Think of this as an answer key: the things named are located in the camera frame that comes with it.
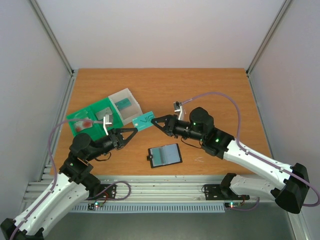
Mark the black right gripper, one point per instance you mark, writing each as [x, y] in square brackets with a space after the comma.
[170, 125]

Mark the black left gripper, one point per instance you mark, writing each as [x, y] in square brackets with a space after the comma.
[119, 145]

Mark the teal VIP card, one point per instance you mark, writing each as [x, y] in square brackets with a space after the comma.
[143, 121]

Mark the black card holder wallet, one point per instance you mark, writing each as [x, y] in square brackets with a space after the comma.
[171, 152]

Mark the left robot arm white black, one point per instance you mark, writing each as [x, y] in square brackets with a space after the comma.
[73, 184]

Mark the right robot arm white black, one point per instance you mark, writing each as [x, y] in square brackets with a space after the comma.
[283, 183]

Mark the grey card in green bin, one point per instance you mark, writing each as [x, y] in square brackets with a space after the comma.
[100, 114]

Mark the teal card in white bin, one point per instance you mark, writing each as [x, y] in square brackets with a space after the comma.
[123, 104]

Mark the white translucent plastic bin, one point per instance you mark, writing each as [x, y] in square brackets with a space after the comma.
[128, 114]

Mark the green plastic sorting bin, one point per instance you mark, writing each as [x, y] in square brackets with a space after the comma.
[96, 131]

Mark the left small circuit board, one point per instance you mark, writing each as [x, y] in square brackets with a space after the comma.
[94, 206]

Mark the small circuit board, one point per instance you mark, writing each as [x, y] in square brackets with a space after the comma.
[94, 206]
[233, 205]

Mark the right small circuit board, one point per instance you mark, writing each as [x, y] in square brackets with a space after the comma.
[233, 205]

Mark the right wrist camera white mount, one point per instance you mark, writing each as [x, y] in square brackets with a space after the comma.
[179, 110]

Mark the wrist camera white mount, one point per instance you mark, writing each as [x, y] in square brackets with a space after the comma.
[107, 122]
[179, 110]

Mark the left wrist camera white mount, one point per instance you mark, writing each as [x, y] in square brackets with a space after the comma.
[107, 122]

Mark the aluminium rail front frame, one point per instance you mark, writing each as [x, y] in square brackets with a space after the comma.
[185, 188]

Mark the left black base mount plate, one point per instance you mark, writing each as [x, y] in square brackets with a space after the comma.
[106, 191]

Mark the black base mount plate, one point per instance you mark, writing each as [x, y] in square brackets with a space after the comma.
[106, 191]
[214, 192]

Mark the left aluminium frame post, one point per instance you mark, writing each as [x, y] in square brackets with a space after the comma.
[49, 32]

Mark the aluminium frame post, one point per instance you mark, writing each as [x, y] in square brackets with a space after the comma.
[285, 6]
[49, 32]

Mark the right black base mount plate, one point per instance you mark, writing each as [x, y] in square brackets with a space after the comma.
[214, 192]

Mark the grey slotted cable duct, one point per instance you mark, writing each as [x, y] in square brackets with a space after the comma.
[136, 208]

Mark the right aluminium frame post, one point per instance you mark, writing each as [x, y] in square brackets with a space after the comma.
[285, 6]

